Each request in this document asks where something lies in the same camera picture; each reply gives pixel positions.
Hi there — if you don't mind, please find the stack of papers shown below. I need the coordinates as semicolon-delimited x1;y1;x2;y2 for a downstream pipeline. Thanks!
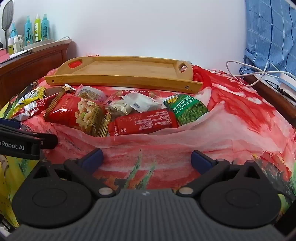
0;49;32;63

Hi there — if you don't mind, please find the yellow-green spray bottle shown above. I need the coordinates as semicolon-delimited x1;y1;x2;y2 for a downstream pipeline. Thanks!
34;14;42;43

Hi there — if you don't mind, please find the wooden tray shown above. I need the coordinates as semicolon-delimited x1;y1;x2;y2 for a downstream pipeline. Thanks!
44;56;203;94

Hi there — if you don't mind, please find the pale blue white brush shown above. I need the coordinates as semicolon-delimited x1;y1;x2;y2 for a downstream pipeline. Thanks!
277;74;296;100

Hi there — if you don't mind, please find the gold white pastry packet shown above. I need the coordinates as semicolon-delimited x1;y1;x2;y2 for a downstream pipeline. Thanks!
120;95;164;114

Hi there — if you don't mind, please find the green pea packet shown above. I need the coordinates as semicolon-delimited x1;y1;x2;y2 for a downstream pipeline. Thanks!
162;94;210;127

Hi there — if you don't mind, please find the red biscuit packet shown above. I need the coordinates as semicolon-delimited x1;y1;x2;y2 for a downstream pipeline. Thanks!
115;89;160;98

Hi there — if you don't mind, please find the red floral printed blanket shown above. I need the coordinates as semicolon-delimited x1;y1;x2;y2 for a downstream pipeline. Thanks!
0;54;296;230

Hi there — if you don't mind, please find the brown wooden cabinet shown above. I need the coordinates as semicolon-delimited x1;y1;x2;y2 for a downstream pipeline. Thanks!
0;40;75;105

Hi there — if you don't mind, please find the yellow snack packet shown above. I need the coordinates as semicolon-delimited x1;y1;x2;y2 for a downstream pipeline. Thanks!
13;87;47;116

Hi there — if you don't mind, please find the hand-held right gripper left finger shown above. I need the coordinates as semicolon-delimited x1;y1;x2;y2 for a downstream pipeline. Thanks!
32;148;116;198

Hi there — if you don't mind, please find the mesh mosquito swatter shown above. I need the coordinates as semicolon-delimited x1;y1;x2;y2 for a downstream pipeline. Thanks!
1;0;15;47

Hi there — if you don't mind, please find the cream round logo packet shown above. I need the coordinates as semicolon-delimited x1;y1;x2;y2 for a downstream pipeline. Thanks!
105;101;134;115

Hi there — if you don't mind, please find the dark wooden bed rail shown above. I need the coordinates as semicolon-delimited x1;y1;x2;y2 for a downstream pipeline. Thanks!
245;74;296;128

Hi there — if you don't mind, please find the red white label packet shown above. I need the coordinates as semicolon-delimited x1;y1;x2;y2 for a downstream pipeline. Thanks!
12;93;61;121

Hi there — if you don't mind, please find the white plastic tray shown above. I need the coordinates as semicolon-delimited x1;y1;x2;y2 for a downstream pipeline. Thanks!
23;38;73;53

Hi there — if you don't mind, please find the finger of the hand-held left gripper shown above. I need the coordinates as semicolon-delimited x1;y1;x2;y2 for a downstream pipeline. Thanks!
0;118;21;129
0;124;58;149

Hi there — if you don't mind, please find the white pink dotted packet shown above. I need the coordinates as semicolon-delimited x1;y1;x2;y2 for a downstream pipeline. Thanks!
76;85;110;105

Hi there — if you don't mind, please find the brown chocolate packet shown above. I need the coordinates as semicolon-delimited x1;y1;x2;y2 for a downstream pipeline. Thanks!
45;84;77;98

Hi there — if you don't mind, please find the long red wafer packet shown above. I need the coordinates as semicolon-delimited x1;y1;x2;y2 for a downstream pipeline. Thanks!
108;109;180;137

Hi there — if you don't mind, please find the blue plaid cloth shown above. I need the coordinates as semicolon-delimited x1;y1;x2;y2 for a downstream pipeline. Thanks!
239;0;296;79

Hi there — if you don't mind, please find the red gold nut bag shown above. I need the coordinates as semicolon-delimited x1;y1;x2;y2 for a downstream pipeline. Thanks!
43;92;113;138

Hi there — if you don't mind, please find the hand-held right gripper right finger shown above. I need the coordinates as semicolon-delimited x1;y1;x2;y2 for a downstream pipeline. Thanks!
177;150;264;198

